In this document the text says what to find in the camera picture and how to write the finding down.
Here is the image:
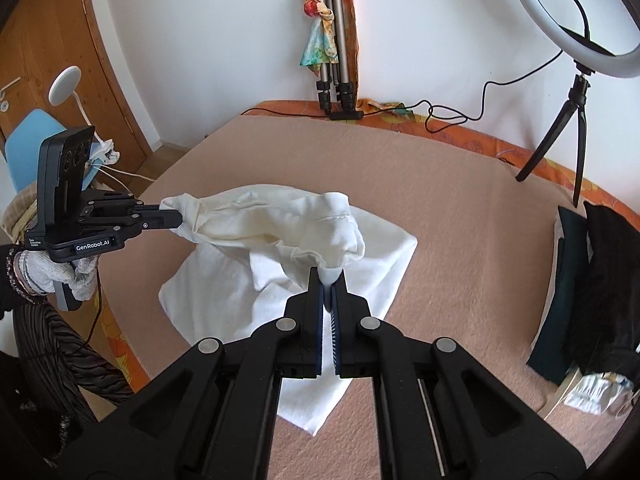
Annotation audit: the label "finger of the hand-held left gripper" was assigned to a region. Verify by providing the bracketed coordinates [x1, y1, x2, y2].
[135, 202, 183, 233]

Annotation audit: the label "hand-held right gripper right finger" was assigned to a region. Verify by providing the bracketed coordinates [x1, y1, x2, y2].
[327, 272, 586, 480]

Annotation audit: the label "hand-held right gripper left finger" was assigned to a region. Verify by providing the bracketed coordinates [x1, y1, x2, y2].
[57, 266, 323, 480]

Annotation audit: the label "white T-shirt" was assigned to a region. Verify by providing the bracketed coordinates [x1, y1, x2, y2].
[159, 185, 418, 435]

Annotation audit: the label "person's left hand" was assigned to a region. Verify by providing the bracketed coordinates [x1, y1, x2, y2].
[17, 247, 99, 306]

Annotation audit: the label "blue chair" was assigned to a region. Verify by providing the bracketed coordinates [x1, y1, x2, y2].
[4, 109, 98, 196]

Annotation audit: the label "white round clamp lamp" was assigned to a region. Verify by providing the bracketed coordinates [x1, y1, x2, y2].
[47, 66, 121, 166]

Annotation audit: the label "person's dark striped pants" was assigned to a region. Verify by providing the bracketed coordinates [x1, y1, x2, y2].
[0, 302, 148, 461]

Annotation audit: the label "wooden door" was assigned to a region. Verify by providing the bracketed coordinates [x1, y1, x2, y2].
[0, 0, 153, 171]

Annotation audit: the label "folded dark green cloth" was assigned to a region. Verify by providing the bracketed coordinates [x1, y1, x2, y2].
[526, 206, 591, 387]

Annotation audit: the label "folded white cloth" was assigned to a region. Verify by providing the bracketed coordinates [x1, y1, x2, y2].
[551, 210, 565, 281]

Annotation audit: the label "colourful knotted scarf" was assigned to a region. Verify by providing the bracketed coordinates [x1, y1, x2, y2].
[299, 0, 338, 68]

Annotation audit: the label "crumpled plastic packet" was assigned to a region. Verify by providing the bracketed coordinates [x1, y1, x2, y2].
[542, 365, 633, 418]

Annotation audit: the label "folded silver tripod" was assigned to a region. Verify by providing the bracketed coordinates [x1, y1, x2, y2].
[315, 0, 365, 121]

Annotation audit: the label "black garment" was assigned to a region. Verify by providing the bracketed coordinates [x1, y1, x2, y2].
[562, 201, 640, 376]

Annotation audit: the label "white cable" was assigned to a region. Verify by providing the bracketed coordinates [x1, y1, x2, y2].
[97, 167, 158, 181]

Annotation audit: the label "metal door handle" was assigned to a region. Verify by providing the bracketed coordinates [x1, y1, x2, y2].
[0, 76, 22, 111]

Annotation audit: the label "black power cable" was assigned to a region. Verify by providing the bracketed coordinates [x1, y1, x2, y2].
[242, 50, 573, 133]

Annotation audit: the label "black ring light tripod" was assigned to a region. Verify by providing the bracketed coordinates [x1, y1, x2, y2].
[515, 62, 593, 207]

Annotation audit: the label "white ring light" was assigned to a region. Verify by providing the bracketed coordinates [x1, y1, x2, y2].
[502, 0, 640, 79]

